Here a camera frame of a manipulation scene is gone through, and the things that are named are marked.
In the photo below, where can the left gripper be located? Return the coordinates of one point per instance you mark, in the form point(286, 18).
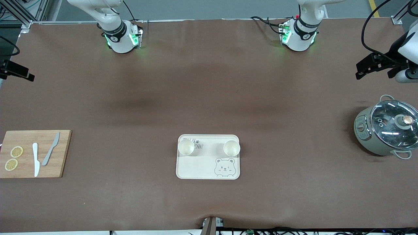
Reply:
point(391, 58)

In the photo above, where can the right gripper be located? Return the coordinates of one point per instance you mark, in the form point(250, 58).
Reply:
point(13, 69)

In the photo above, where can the white IKEA cup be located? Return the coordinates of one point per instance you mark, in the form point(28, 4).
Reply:
point(232, 148)
point(186, 147)

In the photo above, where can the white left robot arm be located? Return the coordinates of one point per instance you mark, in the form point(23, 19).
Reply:
point(298, 39)

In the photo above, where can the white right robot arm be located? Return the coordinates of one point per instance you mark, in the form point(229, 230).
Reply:
point(117, 42)

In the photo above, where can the glass pot lid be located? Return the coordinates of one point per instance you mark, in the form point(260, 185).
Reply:
point(392, 125)

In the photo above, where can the grey-green electric cooking pot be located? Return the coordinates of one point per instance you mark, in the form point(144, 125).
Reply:
point(364, 133)

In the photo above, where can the yellow lemon slice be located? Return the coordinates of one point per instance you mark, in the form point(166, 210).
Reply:
point(16, 151)
point(11, 164)

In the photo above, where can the grey plastic knife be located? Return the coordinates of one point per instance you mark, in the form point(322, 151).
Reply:
point(49, 151)

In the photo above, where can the white plastic knife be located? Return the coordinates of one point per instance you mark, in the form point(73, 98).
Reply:
point(36, 160)

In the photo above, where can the wooden cutting board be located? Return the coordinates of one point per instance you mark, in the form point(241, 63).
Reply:
point(62, 153)

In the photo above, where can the brown table cover mat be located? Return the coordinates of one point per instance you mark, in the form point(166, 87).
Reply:
point(209, 81)

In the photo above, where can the cream bear print tray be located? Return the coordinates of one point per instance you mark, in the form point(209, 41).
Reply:
point(202, 164)

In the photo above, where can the aluminium frame post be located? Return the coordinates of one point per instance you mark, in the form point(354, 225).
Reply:
point(396, 20)
point(26, 25)

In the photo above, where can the aluminium table edge rail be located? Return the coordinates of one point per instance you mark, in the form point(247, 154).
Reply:
point(65, 22)

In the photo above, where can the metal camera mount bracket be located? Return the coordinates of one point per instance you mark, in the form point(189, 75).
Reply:
point(209, 227)

